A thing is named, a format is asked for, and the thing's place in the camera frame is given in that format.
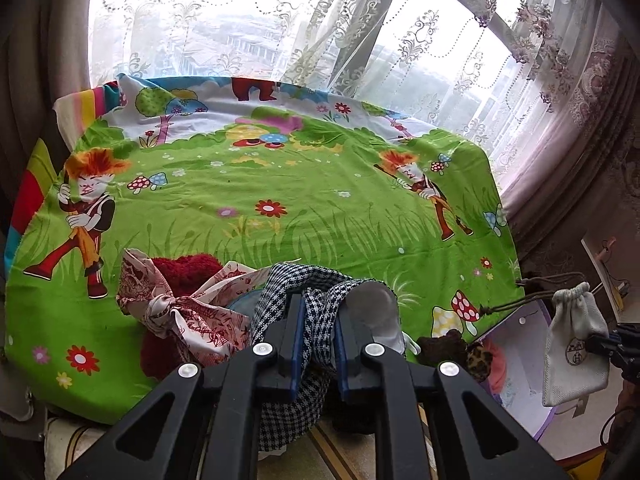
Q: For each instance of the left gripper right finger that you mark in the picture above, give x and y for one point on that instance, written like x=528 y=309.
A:
x=431 y=422

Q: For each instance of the white purple storage box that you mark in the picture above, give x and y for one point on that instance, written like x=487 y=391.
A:
x=519 y=341

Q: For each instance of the white lace curtain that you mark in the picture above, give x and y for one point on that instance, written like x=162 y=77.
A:
x=496 y=71

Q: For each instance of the red knitted item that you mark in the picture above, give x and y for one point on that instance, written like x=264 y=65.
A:
x=160 y=356

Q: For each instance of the white standing board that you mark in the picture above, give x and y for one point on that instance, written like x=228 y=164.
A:
x=613 y=249

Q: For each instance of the white drawstring pouch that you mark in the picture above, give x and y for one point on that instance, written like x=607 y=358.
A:
x=570 y=370

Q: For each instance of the striped rug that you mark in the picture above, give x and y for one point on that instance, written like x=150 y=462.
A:
x=321 y=454

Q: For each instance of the purple floral drape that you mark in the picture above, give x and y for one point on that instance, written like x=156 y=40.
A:
x=572 y=160

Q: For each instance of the red white floral cloth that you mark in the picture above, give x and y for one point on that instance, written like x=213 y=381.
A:
x=202 y=324

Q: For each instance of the black white checkered cloth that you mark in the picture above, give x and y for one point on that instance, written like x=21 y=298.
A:
x=323 y=290

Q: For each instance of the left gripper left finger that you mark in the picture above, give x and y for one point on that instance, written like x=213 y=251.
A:
x=203 y=422

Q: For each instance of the black fuzzy item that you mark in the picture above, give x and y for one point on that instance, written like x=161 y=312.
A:
x=474 y=358

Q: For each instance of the green cartoon bedsheet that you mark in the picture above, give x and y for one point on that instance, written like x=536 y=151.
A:
x=245 y=170

